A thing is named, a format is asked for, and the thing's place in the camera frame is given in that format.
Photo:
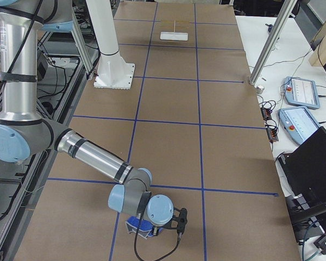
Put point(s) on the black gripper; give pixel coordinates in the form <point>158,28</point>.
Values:
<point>155,230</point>

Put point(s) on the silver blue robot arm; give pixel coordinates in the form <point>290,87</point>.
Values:
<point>23,132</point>

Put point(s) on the black monitor stand base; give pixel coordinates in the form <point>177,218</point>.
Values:
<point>307,219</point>

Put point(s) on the black orange adapter near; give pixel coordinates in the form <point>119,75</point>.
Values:
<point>272,135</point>

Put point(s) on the black orange adapter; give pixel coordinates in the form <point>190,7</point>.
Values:
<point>272,135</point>
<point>266,114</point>

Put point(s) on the black orange adapter far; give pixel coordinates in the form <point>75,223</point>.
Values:
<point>266,114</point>

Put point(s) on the black laptop computer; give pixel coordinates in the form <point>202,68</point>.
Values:
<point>305,168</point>

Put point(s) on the small silver metal cup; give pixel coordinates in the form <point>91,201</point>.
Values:
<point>259,89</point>

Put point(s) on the near blue teach pendant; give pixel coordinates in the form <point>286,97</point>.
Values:
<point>299,123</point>

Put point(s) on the blue teach pendant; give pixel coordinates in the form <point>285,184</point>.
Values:
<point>299,123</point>
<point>299,91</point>

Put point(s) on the far blue teach pendant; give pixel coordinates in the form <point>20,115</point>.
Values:
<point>299,91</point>

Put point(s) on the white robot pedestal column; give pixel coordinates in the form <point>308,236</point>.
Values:
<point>112,72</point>

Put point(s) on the aluminium frame post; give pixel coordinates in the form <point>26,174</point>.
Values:
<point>283,15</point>

